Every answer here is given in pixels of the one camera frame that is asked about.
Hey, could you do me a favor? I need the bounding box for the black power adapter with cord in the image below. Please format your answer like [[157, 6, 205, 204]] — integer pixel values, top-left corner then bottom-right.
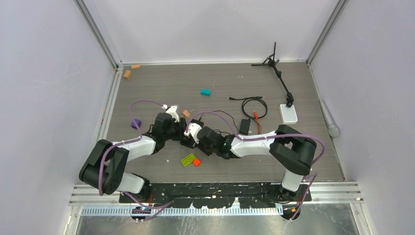
[[199, 110, 253, 136]]

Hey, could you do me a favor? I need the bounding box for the red ethernet cable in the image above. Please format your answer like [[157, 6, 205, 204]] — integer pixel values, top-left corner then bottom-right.
[[252, 111, 263, 134]]

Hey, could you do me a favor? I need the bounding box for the black network switch box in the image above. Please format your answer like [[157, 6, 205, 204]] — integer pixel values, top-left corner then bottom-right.
[[180, 120, 204, 149]]

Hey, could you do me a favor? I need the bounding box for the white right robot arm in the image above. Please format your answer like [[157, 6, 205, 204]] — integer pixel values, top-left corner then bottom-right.
[[185, 124, 317, 201]]

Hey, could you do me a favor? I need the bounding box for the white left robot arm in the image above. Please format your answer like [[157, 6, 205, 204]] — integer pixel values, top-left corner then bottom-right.
[[79, 113, 187, 203]]

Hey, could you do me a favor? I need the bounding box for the orange-red cube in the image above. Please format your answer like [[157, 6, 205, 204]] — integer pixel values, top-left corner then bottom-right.
[[192, 159, 201, 166]]

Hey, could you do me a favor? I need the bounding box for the tan wooden block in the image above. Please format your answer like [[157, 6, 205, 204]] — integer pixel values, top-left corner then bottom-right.
[[182, 110, 191, 119]]

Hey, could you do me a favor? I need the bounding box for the green lego brick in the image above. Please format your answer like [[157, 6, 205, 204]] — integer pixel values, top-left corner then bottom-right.
[[181, 153, 196, 167]]

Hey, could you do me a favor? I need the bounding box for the purple block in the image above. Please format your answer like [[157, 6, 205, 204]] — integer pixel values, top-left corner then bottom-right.
[[131, 118, 141, 129]]

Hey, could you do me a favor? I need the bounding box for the teal block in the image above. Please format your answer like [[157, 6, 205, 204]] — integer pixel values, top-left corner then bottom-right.
[[200, 89, 211, 96]]

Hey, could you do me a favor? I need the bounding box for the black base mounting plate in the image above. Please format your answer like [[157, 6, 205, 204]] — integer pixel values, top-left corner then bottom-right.
[[119, 183, 312, 209]]

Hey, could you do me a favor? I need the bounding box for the orange block near corner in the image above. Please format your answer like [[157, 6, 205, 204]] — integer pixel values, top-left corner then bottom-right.
[[123, 70, 132, 80]]

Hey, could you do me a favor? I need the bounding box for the white box under tripod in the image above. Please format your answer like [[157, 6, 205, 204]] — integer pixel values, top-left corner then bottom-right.
[[279, 104, 298, 124]]

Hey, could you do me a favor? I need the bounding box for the black tripod stand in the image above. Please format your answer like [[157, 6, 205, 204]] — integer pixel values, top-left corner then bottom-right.
[[251, 42, 295, 108]]

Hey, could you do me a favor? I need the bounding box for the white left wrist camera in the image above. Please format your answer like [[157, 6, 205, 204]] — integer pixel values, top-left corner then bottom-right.
[[161, 104, 180, 123]]

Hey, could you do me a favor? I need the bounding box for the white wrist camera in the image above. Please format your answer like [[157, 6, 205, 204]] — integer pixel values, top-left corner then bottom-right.
[[161, 104, 180, 123], [184, 123, 202, 144]]

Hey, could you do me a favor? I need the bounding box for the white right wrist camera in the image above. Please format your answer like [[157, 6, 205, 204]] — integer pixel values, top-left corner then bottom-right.
[[184, 123, 202, 144]]

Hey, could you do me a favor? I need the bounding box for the black ethernet cable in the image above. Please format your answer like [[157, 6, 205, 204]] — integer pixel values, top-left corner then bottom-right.
[[228, 96, 269, 119]]

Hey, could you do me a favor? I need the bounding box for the grey cylinder by wall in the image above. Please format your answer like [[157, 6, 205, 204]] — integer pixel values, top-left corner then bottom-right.
[[319, 99, 340, 138]]

